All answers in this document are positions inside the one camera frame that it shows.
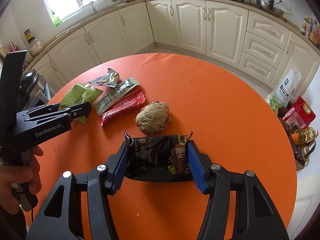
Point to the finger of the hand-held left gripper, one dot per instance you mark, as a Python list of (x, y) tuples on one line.
[(42, 111), (80, 110)]

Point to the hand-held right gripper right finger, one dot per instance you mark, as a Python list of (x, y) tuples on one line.
[(196, 165)]

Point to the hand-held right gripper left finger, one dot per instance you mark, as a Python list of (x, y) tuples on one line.
[(120, 165)]

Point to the green snack wrapper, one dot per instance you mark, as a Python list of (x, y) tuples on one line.
[(77, 93)]

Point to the black sauce packet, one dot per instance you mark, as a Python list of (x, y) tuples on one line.
[(155, 155)]

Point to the person's left forearm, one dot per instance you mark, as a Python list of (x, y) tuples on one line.
[(11, 226)]

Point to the person's left hand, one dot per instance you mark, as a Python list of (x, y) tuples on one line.
[(15, 180)]

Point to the black pressure cooker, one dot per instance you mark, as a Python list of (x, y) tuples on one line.
[(31, 85)]

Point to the long green white wrapper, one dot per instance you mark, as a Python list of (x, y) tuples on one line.
[(112, 96)]

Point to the red snack wrapper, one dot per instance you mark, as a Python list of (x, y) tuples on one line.
[(120, 108)]

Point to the small silver wrapper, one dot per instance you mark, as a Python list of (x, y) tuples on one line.
[(107, 80)]

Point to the orange round table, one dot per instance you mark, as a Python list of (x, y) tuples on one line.
[(225, 130)]

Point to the glass jar with yellow label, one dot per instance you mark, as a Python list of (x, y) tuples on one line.
[(33, 43)]

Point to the wooden chopstick holder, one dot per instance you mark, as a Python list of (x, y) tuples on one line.
[(11, 48)]

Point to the cardboard box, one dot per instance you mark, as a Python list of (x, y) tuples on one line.
[(300, 155)]

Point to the steel faucet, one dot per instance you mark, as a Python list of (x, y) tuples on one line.
[(91, 5)]

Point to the cooking oil bottle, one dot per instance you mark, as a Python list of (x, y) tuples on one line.
[(303, 135)]

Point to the white rice bag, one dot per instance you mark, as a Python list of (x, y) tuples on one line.
[(286, 90)]

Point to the red gift box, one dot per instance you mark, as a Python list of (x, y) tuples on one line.
[(301, 112)]

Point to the cream lower kitchen cabinets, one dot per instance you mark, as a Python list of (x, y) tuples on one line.
[(190, 25)]

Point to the steel wok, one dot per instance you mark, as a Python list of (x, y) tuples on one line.
[(271, 8)]

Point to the group of condiment bottles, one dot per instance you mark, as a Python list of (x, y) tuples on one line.
[(312, 31)]

